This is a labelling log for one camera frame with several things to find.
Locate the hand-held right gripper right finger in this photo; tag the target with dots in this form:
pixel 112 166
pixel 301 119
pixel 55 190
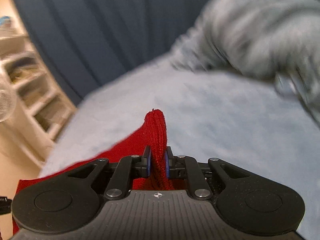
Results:
pixel 166 165

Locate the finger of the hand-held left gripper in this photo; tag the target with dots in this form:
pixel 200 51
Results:
pixel 5 205

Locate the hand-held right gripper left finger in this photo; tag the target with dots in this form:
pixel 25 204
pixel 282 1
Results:
pixel 148 164

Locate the red knit cardigan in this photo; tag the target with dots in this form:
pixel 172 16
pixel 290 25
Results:
pixel 160 130

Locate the bed with light blue sheet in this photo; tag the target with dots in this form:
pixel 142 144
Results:
pixel 212 110

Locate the white electric fan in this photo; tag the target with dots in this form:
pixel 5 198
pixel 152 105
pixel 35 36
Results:
pixel 5 97

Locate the white shelf unit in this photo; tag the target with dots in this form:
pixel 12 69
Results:
pixel 35 85

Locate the dark blue curtain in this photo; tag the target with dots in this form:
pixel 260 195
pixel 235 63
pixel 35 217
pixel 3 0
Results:
pixel 100 30

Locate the grey-blue fleece blanket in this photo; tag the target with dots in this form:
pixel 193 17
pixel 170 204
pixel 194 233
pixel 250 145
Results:
pixel 255 25

